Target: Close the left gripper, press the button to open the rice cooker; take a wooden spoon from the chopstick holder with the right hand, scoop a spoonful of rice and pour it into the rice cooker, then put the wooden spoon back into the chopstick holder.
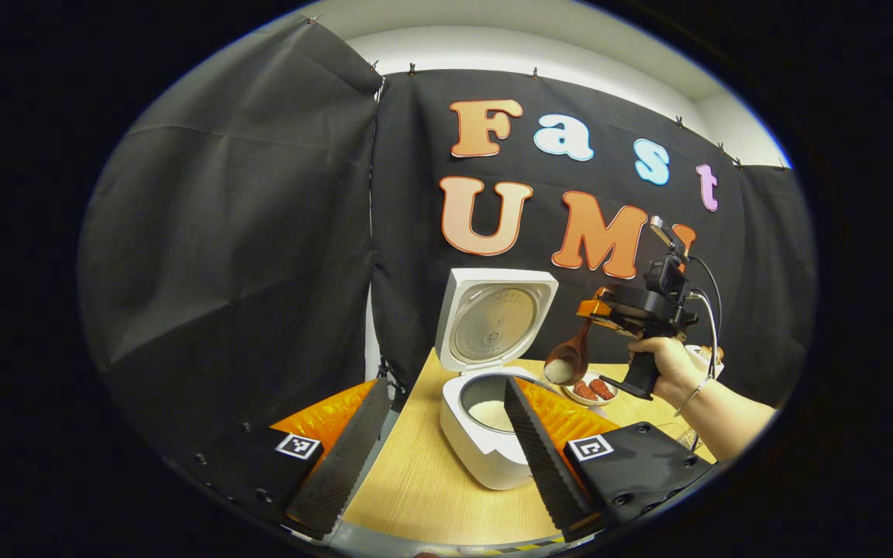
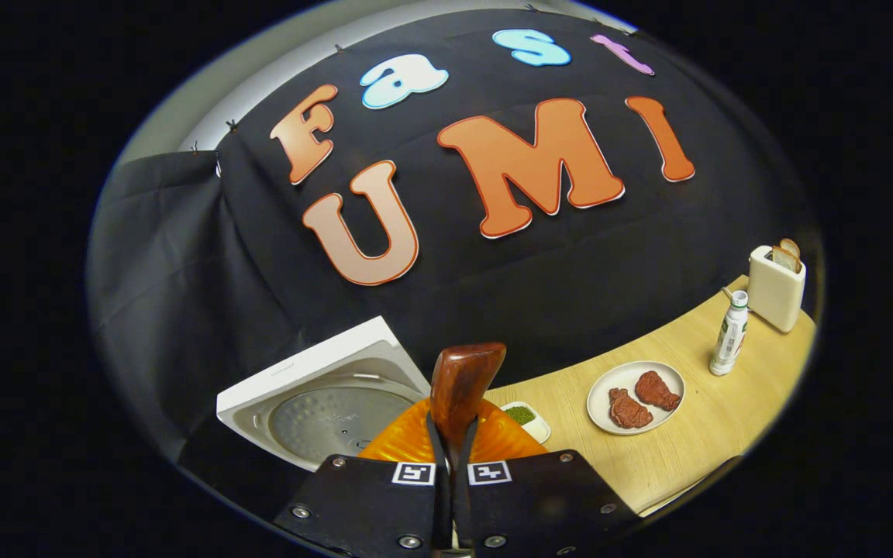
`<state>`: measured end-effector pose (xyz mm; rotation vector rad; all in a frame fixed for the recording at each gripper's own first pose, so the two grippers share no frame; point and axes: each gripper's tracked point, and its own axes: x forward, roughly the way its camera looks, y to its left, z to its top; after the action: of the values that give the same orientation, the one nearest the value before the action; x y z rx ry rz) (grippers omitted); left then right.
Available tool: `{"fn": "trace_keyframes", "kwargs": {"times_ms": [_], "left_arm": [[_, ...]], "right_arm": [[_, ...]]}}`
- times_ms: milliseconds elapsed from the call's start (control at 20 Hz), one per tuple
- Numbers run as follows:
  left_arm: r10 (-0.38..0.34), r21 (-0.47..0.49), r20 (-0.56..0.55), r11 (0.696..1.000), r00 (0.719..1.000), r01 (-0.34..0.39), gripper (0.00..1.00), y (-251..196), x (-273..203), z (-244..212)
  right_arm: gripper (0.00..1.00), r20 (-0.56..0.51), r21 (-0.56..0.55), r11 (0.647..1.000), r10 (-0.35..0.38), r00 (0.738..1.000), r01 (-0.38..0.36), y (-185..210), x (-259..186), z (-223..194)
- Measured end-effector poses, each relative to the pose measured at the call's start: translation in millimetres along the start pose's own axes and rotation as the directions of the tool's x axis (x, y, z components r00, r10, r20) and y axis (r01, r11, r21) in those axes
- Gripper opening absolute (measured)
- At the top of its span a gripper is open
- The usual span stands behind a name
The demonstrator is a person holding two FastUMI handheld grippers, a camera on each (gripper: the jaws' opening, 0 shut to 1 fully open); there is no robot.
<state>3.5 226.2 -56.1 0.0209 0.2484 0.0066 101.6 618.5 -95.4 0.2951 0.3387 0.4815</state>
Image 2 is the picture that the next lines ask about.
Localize brown wooden spoon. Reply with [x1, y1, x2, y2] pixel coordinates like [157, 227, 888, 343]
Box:
[429, 343, 508, 466]

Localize white divided condiment dish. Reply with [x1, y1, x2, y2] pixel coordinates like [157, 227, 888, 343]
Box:
[501, 401, 552, 444]

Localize white toaster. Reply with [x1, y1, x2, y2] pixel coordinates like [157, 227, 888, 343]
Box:
[747, 245, 807, 334]

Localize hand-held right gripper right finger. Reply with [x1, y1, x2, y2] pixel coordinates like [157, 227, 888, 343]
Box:
[453, 395, 641, 558]

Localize white bottle green cap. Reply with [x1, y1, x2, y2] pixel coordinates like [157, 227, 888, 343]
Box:
[709, 289, 750, 377]

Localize white round plate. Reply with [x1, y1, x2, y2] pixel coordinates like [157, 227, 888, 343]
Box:
[586, 360, 686, 436]

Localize black backdrop cloth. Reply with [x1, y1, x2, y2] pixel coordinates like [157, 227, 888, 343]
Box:
[88, 8, 823, 497]

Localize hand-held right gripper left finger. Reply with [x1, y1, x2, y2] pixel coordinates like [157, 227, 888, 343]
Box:
[272, 397, 451, 558]

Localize brown steak piece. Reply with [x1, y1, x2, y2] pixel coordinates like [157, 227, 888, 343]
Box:
[634, 370, 682, 412]
[609, 387, 654, 429]

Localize white rice cooker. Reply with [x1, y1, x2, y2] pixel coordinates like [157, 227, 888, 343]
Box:
[216, 315, 432, 472]

